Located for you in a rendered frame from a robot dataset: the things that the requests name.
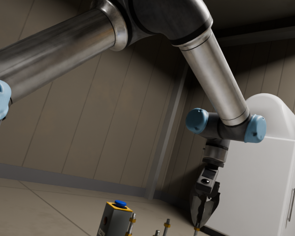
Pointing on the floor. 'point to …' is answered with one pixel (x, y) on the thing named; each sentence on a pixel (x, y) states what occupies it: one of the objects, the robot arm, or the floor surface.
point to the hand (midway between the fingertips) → (198, 223)
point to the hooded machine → (263, 178)
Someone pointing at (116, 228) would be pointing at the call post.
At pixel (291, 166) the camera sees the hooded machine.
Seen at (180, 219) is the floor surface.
